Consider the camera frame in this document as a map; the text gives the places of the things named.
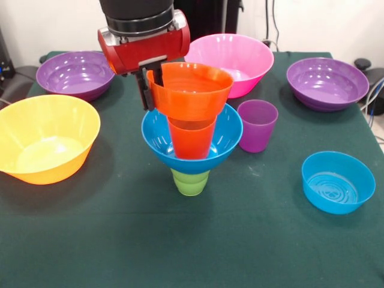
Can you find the grey wall cable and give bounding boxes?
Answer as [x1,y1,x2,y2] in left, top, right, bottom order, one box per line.
[271,0,280,47]

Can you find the dark green table cloth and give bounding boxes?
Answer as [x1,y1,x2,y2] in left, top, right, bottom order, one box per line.
[0,50,384,288]

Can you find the orange plastic bowl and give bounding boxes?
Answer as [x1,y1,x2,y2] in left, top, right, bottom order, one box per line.
[146,62,235,122]

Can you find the white cable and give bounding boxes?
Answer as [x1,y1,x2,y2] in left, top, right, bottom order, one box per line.
[359,77,384,112]

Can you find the deep blue plastic bowl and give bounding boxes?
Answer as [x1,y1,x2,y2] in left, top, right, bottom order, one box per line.
[141,103,244,175]

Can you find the green plastic cup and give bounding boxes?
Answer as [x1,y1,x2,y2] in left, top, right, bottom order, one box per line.
[170,167,211,197]

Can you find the black device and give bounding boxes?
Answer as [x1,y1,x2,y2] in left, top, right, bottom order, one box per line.
[0,26,16,81]

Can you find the pink plastic bowl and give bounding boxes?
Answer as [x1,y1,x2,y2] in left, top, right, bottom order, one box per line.
[184,33,275,99]

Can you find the blue cable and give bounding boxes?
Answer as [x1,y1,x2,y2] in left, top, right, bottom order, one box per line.
[367,76,384,117]

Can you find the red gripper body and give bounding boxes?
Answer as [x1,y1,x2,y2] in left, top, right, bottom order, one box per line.
[97,8,191,76]

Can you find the low blue plastic bowl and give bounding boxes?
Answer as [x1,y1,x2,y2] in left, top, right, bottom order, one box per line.
[301,151,376,215]

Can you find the purple plastic cup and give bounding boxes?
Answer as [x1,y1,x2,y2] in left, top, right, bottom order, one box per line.
[239,99,279,154]

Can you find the orange plastic cup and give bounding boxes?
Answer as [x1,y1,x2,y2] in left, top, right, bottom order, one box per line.
[167,116,218,160]

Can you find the yellow plastic bowl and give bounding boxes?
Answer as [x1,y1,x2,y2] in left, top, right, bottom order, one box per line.
[0,94,101,185]

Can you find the black round knob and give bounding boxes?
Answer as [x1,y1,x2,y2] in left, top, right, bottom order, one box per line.
[353,58,373,72]

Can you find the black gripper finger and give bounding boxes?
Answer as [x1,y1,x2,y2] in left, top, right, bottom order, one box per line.
[152,65,164,87]
[134,69,157,111]

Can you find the purple plastic bowl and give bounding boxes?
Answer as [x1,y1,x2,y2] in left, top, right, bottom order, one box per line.
[35,50,116,102]
[286,57,370,112]

